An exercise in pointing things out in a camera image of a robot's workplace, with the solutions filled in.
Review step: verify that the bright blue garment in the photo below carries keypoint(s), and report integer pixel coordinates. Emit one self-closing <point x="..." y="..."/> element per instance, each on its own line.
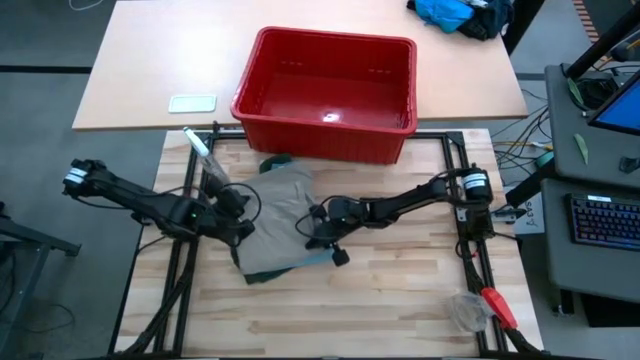
<point x="445" y="12"/>

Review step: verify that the black stand pole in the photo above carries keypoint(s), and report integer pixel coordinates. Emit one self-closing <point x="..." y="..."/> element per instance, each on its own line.
<point x="600" y="45"/>

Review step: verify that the black aluminium rig frame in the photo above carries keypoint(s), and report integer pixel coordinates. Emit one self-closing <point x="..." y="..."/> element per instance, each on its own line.
<point x="452" y="150"/>

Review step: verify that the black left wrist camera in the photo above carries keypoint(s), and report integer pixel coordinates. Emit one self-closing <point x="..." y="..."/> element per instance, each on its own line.
<point x="231" y="201"/>

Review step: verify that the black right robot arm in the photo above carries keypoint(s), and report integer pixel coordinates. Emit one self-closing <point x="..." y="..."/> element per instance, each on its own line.
<point x="400" y="205"/>

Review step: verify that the beige garment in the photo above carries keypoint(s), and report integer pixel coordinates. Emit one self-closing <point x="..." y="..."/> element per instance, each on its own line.
<point x="280" y="220"/>

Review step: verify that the green strip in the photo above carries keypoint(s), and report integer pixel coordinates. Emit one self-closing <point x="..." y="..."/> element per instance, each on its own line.
<point x="574" y="92"/>
<point x="581" y="149"/>

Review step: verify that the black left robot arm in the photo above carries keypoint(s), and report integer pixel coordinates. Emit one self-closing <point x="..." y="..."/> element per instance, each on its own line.
<point x="125" y="192"/>

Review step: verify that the printed label plate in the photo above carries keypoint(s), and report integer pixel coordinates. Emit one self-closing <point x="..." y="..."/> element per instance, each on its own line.
<point x="531" y="217"/>

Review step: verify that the computer monitor blue screen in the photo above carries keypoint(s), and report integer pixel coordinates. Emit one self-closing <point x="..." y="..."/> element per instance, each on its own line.
<point x="625" y="107"/>

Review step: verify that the dark green button shirt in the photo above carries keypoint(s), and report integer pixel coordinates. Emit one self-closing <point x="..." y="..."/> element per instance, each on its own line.
<point x="267" y="276"/>

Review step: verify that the grey metal stand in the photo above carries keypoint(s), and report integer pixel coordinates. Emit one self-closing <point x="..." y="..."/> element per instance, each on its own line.
<point x="30" y="240"/>

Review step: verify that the beige side table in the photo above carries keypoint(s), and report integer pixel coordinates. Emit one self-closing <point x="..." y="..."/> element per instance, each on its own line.
<point x="150" y="50"/>

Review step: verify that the dark navy garment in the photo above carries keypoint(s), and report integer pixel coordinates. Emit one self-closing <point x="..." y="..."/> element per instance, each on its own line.
<point x="487" y="22"/>

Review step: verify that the clear spray bottle green label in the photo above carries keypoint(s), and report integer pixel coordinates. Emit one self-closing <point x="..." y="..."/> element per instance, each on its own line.
<point x="200" y="147"/>

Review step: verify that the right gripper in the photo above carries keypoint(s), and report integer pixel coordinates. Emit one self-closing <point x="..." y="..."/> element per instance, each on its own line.
<point x="335" y="220"/>

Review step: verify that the small black object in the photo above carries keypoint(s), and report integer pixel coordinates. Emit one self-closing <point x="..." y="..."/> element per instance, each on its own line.
<point x="628" y="164"/>

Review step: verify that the black keyboard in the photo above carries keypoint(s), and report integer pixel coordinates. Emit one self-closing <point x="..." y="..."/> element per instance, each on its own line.
<point x="605" y="222"/>

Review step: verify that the pale green flat tray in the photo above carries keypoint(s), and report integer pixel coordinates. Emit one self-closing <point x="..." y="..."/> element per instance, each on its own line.
<point x="192" y="103"/>

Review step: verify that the red plastic laundry bin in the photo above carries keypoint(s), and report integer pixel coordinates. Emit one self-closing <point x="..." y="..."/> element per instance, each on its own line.
<point x="325" y="90"/>

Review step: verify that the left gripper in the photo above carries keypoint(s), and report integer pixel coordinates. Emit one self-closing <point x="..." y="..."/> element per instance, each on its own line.
<point x="232" y="227"/>

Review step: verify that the grey desk surface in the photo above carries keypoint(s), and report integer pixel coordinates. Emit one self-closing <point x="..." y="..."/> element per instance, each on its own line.
<point x="565" y="150"/>
<point x="590" y="270"/>

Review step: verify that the crumpled clear plastic bag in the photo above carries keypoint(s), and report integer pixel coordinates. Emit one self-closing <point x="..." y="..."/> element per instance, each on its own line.
<point x="467" y="312"/>

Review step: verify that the light blue denim garment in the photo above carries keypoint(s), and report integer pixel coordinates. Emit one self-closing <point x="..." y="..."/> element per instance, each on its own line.
<point x="315" y="261"/>

